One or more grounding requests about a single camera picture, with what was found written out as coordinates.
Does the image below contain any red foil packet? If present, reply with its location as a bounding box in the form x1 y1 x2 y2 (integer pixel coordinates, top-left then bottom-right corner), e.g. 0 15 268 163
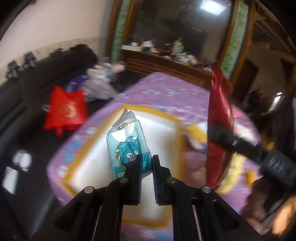
205 63 234 188

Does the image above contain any teal cartoon tissue pack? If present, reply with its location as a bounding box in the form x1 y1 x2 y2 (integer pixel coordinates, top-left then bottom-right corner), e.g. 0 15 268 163
106 108 152 179

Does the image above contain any yellow towel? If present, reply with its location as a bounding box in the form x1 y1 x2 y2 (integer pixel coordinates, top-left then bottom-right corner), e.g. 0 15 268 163
216 153 258 195

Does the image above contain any yellow-rimmed white storage box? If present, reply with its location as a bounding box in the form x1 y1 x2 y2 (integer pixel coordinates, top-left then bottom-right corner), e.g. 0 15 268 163
62 104 209 230

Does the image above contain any black sofa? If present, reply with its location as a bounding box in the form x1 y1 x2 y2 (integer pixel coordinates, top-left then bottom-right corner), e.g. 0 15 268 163
1 45 98 240

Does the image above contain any purple floral tablecloth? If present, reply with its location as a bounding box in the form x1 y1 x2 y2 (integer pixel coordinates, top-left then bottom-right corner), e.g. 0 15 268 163
47 72 261 240

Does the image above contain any red gift bag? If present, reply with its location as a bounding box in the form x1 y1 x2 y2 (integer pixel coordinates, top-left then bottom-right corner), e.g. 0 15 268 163
44 85 88 138

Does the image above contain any clear plastic bags pile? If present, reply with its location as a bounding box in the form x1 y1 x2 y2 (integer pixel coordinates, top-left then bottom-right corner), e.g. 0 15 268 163
80 57 125 102

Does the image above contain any white jug on cabinet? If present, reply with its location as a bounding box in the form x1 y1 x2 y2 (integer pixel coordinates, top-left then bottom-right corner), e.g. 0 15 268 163
171 38 184 54

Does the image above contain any wooden cabinet with mirror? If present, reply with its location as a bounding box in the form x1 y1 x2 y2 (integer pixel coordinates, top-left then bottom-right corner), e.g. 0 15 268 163
106 1 255 89

